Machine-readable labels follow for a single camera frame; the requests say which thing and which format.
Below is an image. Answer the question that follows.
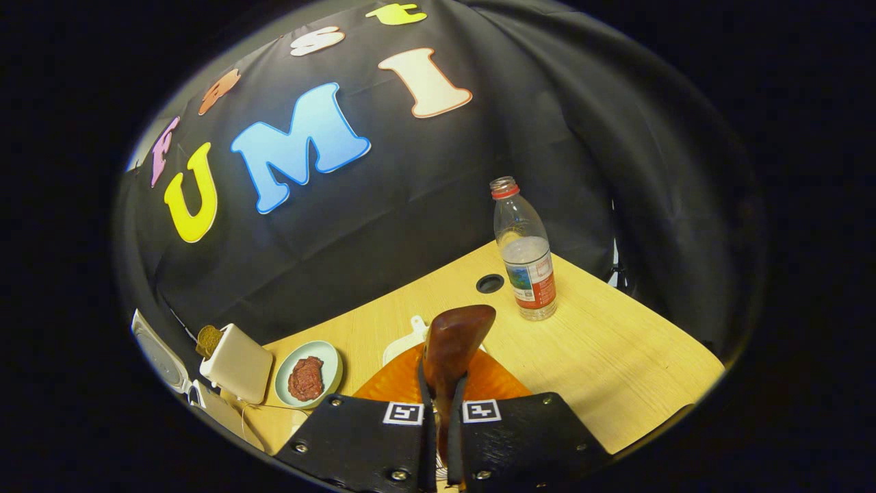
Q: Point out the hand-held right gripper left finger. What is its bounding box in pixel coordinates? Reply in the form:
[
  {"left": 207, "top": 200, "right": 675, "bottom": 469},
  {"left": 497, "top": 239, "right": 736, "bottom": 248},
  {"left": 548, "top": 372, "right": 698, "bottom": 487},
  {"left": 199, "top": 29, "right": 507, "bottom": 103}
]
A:
[{"left": 274, "top": 342, "right": 439, "bottom": 493}]

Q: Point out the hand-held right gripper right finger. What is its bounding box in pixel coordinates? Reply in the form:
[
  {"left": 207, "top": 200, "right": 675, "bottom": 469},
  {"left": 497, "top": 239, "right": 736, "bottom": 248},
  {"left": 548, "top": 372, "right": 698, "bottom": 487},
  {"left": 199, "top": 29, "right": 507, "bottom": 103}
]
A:
[{"left": 448, "top": 349, "right": 610, "bottom": 490}]

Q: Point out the brown wooden spoon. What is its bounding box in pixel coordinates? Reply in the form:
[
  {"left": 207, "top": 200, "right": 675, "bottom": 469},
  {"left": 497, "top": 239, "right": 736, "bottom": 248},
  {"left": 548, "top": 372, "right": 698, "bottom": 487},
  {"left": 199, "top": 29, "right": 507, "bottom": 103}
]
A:
[{"left": 421, "top": 305, "right": 497, "bottom": 466}]

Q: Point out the white rice cooker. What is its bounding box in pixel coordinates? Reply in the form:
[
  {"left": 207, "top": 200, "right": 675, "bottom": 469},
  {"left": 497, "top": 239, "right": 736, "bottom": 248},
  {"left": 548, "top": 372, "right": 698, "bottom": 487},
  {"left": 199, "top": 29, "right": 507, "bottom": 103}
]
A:
[{"left": 130, "top": 308, "right": 264, "bottom": 453}]

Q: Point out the pale green plate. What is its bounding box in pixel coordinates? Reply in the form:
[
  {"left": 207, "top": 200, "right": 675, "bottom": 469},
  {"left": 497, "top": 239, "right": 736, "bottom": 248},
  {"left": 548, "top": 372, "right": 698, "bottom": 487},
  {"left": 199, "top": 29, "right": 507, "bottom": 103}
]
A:
[{"left": 274, "top": 340, "right": 343, "bottom": 409}]

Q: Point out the white divided dish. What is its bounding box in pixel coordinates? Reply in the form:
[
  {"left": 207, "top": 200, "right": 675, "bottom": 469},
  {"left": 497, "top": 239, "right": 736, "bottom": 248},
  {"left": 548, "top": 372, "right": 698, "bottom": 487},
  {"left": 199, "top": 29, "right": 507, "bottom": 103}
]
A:
[{"left": 382, "top": 315, "right": 430, "bottom": 367}]

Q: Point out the white toaster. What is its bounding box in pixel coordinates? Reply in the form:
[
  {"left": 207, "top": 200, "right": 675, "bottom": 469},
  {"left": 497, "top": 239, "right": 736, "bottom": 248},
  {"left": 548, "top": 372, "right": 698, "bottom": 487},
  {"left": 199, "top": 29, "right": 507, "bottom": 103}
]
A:
[{"left": 200, "top": 323, "right": 274, "bottom": 405}]

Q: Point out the brown toast slice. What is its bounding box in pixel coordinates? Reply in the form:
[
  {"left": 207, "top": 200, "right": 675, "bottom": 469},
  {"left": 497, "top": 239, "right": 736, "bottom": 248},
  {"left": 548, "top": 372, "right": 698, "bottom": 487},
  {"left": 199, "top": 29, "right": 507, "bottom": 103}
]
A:
[{"left": 196, "top": 325, "right": 224, "bottom": 359}]

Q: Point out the clear plastic water bottle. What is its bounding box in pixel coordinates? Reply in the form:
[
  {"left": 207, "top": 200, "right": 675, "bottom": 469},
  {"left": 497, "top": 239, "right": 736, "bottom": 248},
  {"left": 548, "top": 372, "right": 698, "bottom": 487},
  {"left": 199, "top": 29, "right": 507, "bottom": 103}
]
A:
[{"left": 489, "top": 176, "right": 558, "bottom": 321}]

